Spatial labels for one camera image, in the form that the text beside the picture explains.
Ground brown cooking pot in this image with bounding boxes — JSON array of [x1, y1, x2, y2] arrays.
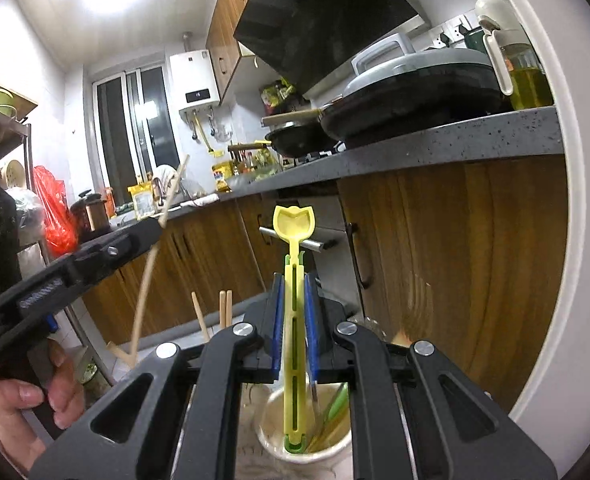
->
[[70, 190, 110, 233]]

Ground pan with wooden handle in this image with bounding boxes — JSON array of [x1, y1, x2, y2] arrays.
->
[[261, 101, 348, 128]]

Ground white wall socket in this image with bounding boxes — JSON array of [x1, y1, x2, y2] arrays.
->
[[432, 15, 471, 46]]

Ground black range hood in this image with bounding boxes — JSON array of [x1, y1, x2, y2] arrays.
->
[[232, 0, 431, 98]]

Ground metal storage rack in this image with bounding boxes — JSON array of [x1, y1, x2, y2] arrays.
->
[[0, 67, 100, 376]]

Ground white curved panel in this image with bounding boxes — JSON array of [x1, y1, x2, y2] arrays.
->
[[475, 0, 590, 421]]

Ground silver oven handle bar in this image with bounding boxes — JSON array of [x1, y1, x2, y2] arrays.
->
[[259, 226, 337, 252]]

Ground white rag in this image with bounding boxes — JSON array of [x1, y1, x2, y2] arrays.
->
[[152, 164, 186, 201]]

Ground green bowls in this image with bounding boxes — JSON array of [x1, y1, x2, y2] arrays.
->
[[0, 85, 20, 118]]

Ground clear plastic bag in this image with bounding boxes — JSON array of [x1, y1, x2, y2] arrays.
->
[[5, 187, 43, 246]]

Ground grey lidded electric pan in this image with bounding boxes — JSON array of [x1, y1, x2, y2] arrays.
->
[[320, 32, 506, 143]]

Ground row of condiment bottles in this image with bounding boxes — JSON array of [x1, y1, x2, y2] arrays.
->
[[232, 150, 281, 176]]

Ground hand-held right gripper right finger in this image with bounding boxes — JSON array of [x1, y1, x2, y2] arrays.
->
[[302, 270, 558, 480]]

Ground person's left hand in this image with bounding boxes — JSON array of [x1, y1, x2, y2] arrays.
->
[[0, 337, 86, 478]]

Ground red plastic bag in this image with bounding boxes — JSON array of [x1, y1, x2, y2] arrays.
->
[[34, 165, 80, 256]]

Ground sliding glass door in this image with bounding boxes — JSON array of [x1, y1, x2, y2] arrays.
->
[[92, 65, 181, 196]]

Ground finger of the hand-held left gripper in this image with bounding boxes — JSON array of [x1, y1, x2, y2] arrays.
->
[[67, 216, 166, 289]]

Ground black frying pan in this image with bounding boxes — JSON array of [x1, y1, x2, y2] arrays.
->
[[227, 125, 343, 158]]

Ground gas stove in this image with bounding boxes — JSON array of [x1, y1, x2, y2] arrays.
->
[[280, 147, 348, 168]]

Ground white water heater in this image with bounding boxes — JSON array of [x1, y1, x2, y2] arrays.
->
[[169, 50, 222, 111]]

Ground yellow seasoning container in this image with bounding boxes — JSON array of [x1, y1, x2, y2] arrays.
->
[[212, 162, 233, 193]]

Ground white floral ceramic utensil holder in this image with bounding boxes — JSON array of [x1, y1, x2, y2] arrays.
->
[[235, 380, 356, 480]]

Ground wooden wall cabinets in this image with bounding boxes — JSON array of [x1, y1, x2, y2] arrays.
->
[[205, 0, 271, 106]]

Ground yellow packet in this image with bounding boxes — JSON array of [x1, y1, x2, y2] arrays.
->
[[127, 182, 156, 221]]

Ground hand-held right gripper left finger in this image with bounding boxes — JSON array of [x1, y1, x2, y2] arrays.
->
[[27, 274, 286, 480]]

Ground glass oil dispenser white lid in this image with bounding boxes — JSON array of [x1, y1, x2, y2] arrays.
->
[[475, 0, 555, 111]]

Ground wooden base cabinets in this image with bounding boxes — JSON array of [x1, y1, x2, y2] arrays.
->
[[82, 152, 571, 413]]

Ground yellow green snack packets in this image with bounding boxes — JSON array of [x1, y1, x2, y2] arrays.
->
[[259, 77, 301, 116]]

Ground grey kitchen countertop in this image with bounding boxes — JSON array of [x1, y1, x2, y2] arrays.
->
[[110, 105, 566, 233]]

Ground yellow plastic spoon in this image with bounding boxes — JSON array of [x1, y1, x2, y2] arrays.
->
[[272, 204, 315, 453]]

